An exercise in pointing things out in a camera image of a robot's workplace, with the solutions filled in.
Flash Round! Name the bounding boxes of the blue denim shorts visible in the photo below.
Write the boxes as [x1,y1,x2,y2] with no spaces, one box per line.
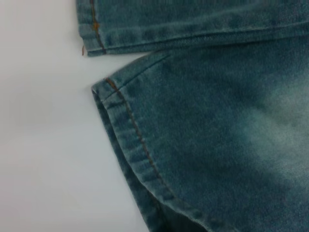
[76,0,309,232]

